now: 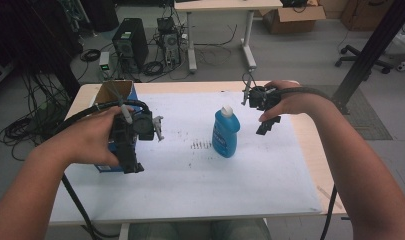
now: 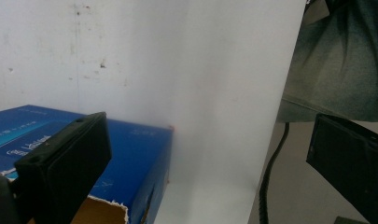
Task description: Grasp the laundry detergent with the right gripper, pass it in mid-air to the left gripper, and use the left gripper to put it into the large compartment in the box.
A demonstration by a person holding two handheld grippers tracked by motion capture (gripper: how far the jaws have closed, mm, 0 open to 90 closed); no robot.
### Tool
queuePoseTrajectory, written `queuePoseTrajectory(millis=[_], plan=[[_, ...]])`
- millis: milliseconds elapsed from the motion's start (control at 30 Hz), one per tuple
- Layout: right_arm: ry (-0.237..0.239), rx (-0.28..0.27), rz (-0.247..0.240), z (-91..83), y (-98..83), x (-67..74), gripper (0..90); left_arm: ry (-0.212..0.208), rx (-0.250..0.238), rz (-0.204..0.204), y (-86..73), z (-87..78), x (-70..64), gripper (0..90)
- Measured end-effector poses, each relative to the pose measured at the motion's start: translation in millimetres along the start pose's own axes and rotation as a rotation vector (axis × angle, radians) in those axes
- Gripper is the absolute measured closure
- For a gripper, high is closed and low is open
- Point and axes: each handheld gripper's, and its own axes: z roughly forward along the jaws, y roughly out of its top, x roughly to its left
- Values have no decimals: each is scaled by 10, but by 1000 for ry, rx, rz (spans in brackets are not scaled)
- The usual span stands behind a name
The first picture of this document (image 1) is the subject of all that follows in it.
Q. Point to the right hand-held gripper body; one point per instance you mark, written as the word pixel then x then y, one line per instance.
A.
pixel 260 98

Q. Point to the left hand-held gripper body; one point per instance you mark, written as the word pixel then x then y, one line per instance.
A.
pixel 143 126

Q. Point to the blue bottle with white cap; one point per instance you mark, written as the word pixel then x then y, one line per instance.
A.
pixel 225 136

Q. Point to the blue cardboard box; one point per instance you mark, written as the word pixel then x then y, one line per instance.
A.
pixel 113 91

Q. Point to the person's right hand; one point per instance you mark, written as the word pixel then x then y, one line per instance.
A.
pixel 293 100

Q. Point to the person's left hand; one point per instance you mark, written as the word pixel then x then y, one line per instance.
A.
pixel 86 140

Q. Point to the white paper sheet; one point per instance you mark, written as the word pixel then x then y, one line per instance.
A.
pixel 196 183

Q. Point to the small white device green light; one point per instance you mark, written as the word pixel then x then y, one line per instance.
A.
pixel 104 61

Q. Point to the large black computer tower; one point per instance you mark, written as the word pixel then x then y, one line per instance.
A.
pixel 131 43

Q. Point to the open cardboard box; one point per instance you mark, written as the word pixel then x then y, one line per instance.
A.
pixel 293 20

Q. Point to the small open computer tower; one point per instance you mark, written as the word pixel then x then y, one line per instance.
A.
pixel 170 43

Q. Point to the grey floor mat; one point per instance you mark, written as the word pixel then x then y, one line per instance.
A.
pixel 373 126

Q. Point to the white desk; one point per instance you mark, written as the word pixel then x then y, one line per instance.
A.
pixel 223 5

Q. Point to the black office chair base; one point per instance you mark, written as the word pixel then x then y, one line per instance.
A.
pixel 353 55

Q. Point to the black metal stand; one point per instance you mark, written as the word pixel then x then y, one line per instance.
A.
pixel 366 56

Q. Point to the black tape strip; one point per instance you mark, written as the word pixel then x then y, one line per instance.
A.
pixel 345 218

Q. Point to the closed brown cardboard box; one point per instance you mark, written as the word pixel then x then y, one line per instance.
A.
pixel 363 15

